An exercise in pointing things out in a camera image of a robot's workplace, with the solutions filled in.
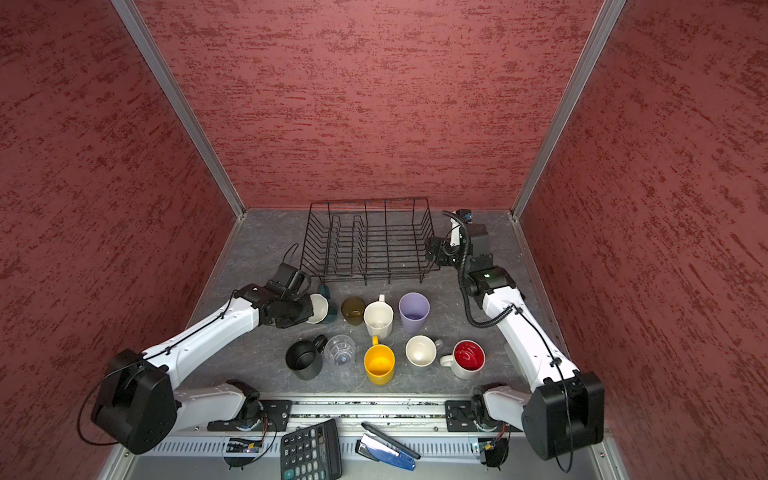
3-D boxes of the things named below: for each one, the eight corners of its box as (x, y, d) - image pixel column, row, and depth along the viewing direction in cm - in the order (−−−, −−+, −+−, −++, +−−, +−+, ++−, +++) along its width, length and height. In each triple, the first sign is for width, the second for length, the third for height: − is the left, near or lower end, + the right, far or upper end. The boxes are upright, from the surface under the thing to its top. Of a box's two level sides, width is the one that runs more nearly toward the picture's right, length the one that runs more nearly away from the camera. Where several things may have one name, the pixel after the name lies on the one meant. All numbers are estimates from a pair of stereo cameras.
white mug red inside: (441, 379, 82) (445, 371, 76) (438, 349, 87) (442, 339, 81) (481, 379, 82) (488, 371, 76) (475, 349, 88) (482, 339, 81)
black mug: (291, 380, 82) (281, 371, 74) (299, 343, 88) (290, 331, 81) (322, 380, 82) (315, 371, 74) (327, 343, 88) (321, 331, 81)
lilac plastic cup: (398, 336, 90) (399, 319, 80) (398, 311, 95) (399, 292, 85) (427, 336, 90) (431, 319, 80) (425, 311, 95) (429, 292, 85)
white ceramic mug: (376, 346, 88) (375, 333, 79) (361, 323, 92) (358, 307, 84) (399, 331, 91) (400, 317, 82) (383, 309, 95) (382, 293, 87)
